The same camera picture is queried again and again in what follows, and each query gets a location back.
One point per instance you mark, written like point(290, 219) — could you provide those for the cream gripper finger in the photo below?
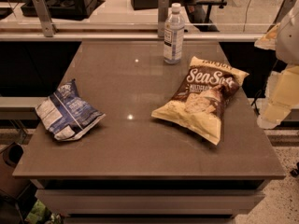
point(268, 41)

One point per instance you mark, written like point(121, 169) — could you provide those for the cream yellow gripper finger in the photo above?
point(282, 95)

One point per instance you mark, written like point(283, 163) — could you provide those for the blue chip bag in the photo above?
point(67, 116)

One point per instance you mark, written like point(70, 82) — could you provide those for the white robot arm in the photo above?
point(287, 42)

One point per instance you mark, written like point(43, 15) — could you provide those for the yellow brown sea salt chip bag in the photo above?
point(200, 101)

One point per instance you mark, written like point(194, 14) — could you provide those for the clear plastic water bottle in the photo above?
point(173, 35)

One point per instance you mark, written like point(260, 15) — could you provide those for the grey table base drawer unit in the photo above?
point(184, 202)

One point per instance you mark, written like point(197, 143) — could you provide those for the black equipment box left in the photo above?
point(76, 10)

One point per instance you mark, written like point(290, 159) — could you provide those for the green object under table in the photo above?
point(40, 214)

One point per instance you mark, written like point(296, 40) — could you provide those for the dark bin with hole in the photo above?
point(11, 186)

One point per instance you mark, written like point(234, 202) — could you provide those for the right metal railing bracket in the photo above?
point(284, 9)

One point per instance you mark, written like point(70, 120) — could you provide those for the metal railing bracket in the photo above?
point(42, 11)
point(284, 9)
point(162, 15)

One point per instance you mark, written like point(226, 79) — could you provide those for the middle metal railing bracket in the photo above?
point(162, 15)

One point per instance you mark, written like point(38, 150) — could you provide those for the left metal railing bracket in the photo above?
point(42, 11)

